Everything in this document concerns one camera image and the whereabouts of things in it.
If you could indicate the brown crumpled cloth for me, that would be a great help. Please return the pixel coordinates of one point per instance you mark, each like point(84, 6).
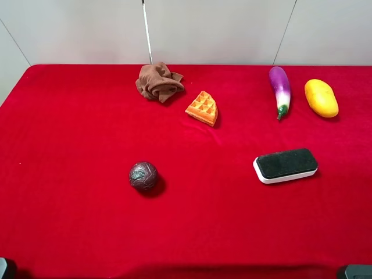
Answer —
point(157, 82)

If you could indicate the black base bottom right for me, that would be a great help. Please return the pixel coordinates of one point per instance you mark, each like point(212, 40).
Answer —
point(355, 271)

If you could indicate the orange waffle piece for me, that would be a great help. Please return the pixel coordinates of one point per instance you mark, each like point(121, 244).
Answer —
point(203, 108)

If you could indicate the red table cloth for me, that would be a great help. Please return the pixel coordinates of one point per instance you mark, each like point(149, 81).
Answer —
point(70, 135)

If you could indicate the black white board eraser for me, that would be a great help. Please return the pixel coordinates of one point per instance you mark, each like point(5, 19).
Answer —
point(285, 166)

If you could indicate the white vertical pole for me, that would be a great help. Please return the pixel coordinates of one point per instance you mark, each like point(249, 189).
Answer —
point(147, 32)

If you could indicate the yellow toy mango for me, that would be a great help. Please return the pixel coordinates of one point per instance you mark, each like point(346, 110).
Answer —
point(321, 98)

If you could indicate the black base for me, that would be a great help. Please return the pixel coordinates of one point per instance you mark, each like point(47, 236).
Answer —
point(355, 271)
point(8, 268)

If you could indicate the black base bottom left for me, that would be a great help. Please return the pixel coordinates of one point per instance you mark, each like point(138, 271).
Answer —
point(8, 268)

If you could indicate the purple toy eggplant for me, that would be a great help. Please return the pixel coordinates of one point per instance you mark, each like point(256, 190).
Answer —
point(280, 84)

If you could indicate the dark purple round ball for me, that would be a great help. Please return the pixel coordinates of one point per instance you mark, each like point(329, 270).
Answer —
point(143, 176)

